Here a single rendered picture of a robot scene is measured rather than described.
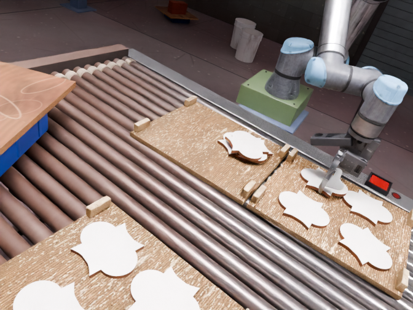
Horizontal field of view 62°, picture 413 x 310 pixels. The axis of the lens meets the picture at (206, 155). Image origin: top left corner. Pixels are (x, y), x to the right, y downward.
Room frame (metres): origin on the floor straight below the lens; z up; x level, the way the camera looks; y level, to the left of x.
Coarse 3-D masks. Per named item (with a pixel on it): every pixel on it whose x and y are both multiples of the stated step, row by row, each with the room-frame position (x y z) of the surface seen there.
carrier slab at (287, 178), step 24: (288, 168) 0.90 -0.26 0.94; (312, 168) 0.94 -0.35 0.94; (312, 192) 0.82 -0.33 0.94; (264, 216) 0.67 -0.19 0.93; (336, 216) 0.74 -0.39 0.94; (312, 240) 0.62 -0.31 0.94; (336, 240) 0.64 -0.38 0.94; (384, 240) 0.69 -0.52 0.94; (408, 240) 0.72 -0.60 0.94; (384, 288) 0.54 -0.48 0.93
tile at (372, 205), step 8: (352, 192) 0.86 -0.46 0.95; (360, 192) 0.87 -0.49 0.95; (344, 200) 0.81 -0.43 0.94; (352, 200) 0.82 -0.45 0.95; (360, 200) 0.83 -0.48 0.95; (368, 200) 0.84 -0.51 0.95; (376, 200) 0.85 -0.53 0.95; (352, 208) 0.78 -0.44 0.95; (360, 208) 0.79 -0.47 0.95; (368, 208) 0.80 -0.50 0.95; (376, 208) 0.81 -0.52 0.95; (384, 208) 0.82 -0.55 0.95; (360, 216) 0.76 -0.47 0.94; (368, 216) 0.76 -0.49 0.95; (376, 216) 0.77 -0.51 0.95; (384, 216) 0.78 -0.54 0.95; (376, 224) 0.74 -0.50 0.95; (384, 224) 0.76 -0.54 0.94
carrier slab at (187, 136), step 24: (168, 120) 0.98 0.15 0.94; (192, 120) 1.03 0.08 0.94; (216, 120) 1.07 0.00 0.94; (144, 144) 0.83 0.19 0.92; (168, 144) 0.85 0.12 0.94; (192, 144) 0.89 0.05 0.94; (216, 144) 0.92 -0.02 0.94; (264, 144) 1.01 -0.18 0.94; (192, 168) 0.77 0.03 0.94; (216, 168) 0.80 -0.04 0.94; (240, 168) 0.83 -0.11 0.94; (264, 168) 0.87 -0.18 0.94; (240, 192) 0.72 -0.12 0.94
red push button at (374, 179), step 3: (372, 177) 1.00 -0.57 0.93; (375, 177) 1.01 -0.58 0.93; (378, 177) 1.01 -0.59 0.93; (369, 180) 0.98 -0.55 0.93; (372, 180) 0.98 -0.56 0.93; (375, 180) 0.99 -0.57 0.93; (378, 180) 0.99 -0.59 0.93; (381, 180) 1.00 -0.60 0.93; (375, 183) 0.97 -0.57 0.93; (378, 183) 0.97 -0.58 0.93; (381, 183) 0.98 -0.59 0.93; (384, 183) 0.98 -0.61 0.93; (387, 183) 0.99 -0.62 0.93; (381, 186) 0.96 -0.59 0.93; (384, 186) 0.97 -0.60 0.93; (387, 186) 0.97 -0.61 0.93
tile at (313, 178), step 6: (318, 168) 0.93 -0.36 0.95; (300, 174) 0.88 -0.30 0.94; (306, 174) 0.88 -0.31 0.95; (312, 174) 0.89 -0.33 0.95; (318, 174) 0.90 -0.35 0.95; (324, 174) 0.90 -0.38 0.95; (306, 180) 0.85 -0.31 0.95; (312, 180) 0.85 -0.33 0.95; (318, 180) 0.86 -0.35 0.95; (306, 186) 0.82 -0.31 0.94; (312, 186) 0.82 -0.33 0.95; (318, 186) 0.83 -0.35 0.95; (324, 192) 0.81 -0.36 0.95; (330, 192) 0.81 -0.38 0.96; (336, 192) 0.82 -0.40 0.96; (342, 192) 0.83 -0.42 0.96
